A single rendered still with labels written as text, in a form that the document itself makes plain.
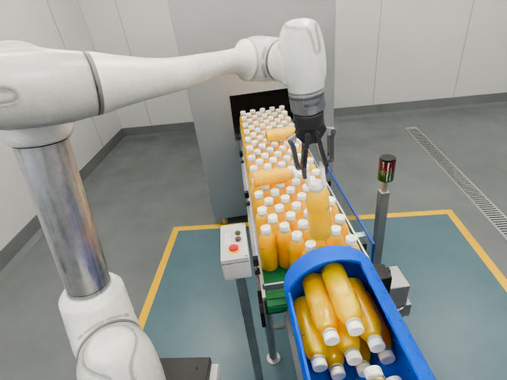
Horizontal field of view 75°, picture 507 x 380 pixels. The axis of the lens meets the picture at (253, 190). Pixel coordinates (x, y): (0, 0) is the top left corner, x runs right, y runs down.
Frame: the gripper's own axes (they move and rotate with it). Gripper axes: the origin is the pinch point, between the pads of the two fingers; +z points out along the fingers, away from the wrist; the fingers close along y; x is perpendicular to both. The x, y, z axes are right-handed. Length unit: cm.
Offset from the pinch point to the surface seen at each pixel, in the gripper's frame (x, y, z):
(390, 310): -33.3, 7.4, 20.6
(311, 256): -13.3, -6.3, 18.0
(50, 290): 117, -197, 128
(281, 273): 12, -15, 50
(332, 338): -33.2, -7.4, 27.2
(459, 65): 364, 300, 117
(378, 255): 27, 32, 70
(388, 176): 27, 35, 26
